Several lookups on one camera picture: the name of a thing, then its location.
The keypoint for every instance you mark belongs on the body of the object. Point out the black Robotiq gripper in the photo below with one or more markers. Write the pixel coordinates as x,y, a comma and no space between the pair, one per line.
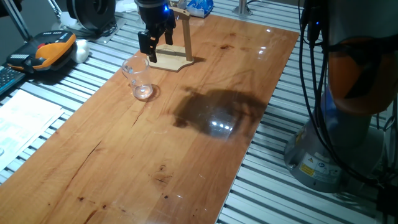
154,15

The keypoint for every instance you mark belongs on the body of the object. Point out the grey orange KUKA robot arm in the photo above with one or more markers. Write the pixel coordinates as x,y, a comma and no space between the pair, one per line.
351,18

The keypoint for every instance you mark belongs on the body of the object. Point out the wooden cup rack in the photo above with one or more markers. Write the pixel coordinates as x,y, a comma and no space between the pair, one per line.
187,37

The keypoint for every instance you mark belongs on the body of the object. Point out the blue plastic packet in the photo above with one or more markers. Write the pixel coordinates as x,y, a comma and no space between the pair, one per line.
200,7

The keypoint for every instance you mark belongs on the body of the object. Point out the black round device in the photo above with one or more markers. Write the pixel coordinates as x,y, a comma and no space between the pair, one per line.
91,12

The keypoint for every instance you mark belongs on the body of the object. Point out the white cloth lump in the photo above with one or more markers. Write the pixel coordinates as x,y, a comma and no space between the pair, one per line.
81,51

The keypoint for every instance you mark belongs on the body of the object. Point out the thin metal rod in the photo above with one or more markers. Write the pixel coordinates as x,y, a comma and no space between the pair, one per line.
56,8

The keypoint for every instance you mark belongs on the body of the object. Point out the orange black teach pendant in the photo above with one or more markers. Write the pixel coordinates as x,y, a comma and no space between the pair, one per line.
46,51

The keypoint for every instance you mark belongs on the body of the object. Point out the large wooden board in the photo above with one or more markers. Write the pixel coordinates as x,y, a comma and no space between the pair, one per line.
124,161

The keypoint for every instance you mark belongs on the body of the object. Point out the black computer keyboard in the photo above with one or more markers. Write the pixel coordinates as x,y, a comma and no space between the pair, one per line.
9,77

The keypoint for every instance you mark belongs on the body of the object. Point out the white printed paper sheet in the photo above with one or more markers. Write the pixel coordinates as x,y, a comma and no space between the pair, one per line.
25,121

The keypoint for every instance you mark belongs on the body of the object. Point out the aluminium frame post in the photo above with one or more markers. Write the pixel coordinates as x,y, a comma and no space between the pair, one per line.
242,7

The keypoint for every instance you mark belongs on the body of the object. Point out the aluminium frame strut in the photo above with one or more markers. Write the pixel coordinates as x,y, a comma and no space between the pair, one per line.
17,19

